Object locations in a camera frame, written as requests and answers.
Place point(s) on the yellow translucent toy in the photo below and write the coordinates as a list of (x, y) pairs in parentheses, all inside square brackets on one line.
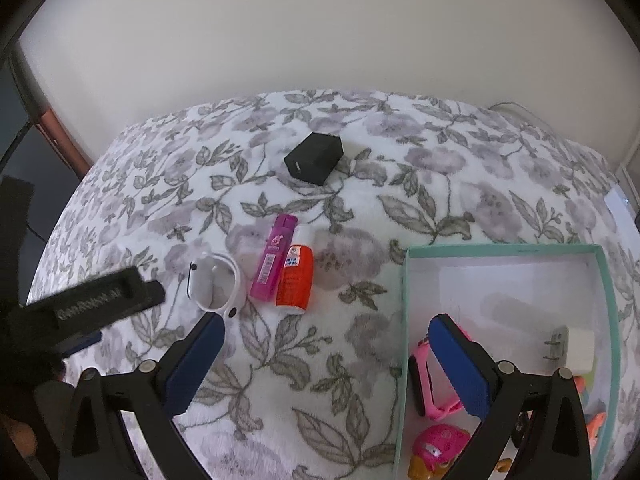
[(422, 467)]

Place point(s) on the pink toy watch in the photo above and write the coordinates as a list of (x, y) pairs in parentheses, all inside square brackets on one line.
[(432, 380)]

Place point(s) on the green-rimmed white container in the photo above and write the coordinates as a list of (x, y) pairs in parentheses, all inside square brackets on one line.
[(505, 280)]

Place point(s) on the white power adapter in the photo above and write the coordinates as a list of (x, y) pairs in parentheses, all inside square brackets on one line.
[(575, 347)]

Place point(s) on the orange bottle white cap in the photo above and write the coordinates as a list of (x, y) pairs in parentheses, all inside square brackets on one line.
[(295, 280)]

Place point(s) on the neon yellow-green marker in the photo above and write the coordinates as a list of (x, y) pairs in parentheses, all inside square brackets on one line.
[(587, 377)]

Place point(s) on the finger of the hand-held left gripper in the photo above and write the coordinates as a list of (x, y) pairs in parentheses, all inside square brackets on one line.
[(151, 294), (84, 344)]

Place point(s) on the black cube charger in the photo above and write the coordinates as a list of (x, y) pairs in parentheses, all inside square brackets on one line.
[(315, 162)]

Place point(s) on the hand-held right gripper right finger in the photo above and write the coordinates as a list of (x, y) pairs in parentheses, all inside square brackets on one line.
[(457, 370)]

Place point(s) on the purple tube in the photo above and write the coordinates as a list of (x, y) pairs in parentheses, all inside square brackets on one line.
[(274, 260)]

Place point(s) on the floral fleece blanket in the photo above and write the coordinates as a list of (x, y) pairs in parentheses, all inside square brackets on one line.
[(310, 360)]

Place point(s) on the orange plastic toy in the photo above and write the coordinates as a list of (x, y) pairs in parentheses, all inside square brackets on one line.
[(595, 417)]

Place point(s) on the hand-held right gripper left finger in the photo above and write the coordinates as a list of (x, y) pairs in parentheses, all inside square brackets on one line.
[(195, 365)]

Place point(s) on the white smartwatch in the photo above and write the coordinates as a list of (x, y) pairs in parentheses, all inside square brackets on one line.
[(212, 282)]

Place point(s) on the brown door frame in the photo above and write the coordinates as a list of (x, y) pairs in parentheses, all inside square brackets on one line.
[(62, 137)]

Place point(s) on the pink round toy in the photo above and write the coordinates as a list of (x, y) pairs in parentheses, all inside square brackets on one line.
[(440, 442)]

